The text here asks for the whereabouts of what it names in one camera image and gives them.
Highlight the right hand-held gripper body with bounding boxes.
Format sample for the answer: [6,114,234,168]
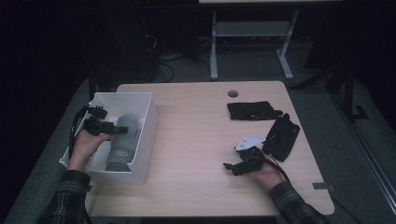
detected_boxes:
[233,136,266,174]

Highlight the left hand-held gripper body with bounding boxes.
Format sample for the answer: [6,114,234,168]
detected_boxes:
[82,100,114,137]

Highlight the white plastic box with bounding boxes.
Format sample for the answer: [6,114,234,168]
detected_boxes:
[58,91,159,185]

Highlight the person's left hand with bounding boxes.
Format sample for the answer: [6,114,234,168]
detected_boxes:
[67,128,116,172]

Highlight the person's right hand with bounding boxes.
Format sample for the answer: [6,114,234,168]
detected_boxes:
[245,154,286,191]

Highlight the grey tape strip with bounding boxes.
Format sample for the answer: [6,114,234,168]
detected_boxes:
[312,182,337,192]

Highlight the black metal stand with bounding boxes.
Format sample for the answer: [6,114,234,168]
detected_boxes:
[289,59,370,123]

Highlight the left hand-held gripper cable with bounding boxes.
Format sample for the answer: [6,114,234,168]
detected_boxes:
[68,105,91,161]

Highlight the hand-held gripper cable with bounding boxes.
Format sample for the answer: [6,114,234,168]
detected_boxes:
[262,154,363,224]
[68,105,91,161]

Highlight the right hand-held gripper cable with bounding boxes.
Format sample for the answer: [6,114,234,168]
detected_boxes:
[262,154,363,224]

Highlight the black floor cables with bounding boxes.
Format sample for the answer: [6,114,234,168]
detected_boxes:
[151,32,213,84]

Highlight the aluminium floor rail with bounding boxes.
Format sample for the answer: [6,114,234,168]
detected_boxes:
[329,91,396,207]

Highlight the white metal table frame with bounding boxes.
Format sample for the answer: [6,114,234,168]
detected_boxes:
[209,8,300,81]

